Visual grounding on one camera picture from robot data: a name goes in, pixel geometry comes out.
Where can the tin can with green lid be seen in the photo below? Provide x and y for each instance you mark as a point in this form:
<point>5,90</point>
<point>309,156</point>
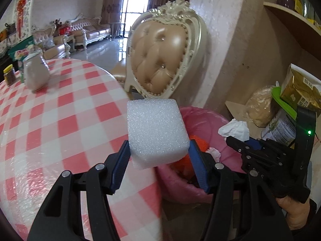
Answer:
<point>278,128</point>

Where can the yellow-lidded glass jar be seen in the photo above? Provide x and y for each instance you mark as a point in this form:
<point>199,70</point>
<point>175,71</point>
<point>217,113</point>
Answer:
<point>10,76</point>

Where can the white foam block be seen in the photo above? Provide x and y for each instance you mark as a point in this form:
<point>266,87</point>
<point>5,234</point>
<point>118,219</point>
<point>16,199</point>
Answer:
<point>155,130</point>

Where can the pink checkered tablecloth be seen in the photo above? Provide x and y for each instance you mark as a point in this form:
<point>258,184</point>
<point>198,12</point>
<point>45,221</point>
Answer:
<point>62,130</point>

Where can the person's right hand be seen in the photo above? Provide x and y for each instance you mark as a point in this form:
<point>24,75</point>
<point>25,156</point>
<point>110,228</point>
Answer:
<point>294,214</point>

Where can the small orange foam net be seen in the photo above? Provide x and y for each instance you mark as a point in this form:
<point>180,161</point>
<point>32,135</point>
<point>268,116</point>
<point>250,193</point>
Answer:
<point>180,167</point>

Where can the gold and white packet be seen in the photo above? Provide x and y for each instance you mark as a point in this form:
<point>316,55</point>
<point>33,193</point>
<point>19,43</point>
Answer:
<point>301,87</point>

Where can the bin with pink liner bag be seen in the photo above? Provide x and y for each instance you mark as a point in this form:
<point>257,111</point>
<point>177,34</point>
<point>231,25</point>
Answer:
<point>175,185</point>

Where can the clear bag of grain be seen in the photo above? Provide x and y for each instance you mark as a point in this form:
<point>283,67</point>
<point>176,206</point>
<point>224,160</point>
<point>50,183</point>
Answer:
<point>260,105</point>

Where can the cream armchair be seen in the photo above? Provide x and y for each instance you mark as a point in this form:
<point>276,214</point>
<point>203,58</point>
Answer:
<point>40,34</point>

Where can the white ceramic teapot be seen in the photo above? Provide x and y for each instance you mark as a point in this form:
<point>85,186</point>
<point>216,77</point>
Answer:
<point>36,72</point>

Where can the green snack bag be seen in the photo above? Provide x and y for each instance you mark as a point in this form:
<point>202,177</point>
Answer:
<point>21,52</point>

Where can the cream tufted dining chair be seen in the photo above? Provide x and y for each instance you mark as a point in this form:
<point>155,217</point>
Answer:
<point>160,55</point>

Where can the glass balcony door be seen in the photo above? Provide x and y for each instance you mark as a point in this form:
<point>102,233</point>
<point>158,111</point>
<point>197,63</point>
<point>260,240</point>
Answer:
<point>135,12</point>

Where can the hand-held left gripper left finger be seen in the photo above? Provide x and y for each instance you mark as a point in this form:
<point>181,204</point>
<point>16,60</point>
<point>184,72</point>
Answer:
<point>120,165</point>

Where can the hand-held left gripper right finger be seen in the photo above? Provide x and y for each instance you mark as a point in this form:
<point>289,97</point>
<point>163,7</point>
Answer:
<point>198,165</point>

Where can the red gift box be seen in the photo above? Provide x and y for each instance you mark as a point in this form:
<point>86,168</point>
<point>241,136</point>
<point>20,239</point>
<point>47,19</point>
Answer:
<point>64,30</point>

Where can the cream leather sofa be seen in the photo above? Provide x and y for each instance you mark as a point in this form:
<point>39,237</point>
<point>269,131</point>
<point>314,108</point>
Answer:
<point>95,31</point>

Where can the large orange foam net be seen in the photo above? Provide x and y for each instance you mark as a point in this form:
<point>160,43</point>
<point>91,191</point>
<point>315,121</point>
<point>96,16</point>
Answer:
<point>200,141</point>

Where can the wooden wall shelf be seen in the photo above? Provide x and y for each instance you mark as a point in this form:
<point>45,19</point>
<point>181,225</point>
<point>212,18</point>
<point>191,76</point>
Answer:
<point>288,17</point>

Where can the red knot wall hanging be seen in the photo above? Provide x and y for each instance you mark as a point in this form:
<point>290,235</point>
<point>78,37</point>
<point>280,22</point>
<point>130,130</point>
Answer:
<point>22,2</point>

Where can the white tissue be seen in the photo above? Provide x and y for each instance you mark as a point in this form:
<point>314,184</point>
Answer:
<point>233,129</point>
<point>213,153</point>

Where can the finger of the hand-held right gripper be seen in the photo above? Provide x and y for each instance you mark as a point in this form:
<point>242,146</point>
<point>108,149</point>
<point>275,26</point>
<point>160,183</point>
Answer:
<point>237,144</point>
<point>254,145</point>

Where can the metal folding rack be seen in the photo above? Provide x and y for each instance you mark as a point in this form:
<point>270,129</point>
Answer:
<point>117,30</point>

